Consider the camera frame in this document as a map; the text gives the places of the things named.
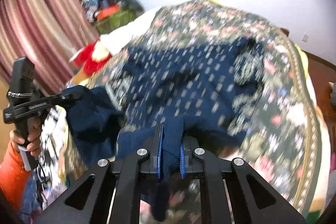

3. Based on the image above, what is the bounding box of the white wall socket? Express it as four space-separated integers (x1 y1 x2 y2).
302 35 309 42

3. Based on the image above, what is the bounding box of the striped maroon curtain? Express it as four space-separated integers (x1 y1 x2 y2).
1 0 98 94

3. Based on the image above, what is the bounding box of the person's left hand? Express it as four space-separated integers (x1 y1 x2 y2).
10 118 41 156

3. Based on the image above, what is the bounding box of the white folded cloth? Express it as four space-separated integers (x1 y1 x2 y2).
99 7 160 55

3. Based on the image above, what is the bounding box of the red plush toy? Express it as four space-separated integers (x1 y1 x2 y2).
69 39 112 76

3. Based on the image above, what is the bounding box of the orange box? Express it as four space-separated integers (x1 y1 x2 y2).
96 5 121 21

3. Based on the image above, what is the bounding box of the green bag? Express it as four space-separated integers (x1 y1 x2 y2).
94 9 137 35

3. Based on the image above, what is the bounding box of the navy blue patterned garment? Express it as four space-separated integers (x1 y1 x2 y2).
65 37 264 221

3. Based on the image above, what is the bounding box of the grey pillow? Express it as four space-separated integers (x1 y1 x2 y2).
110 0 144 13

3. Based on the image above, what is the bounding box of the green floral bedspread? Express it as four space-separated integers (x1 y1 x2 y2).
83 0 330 223

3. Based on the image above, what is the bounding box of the pile of small clutter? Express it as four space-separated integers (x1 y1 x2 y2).
82 0 110 23

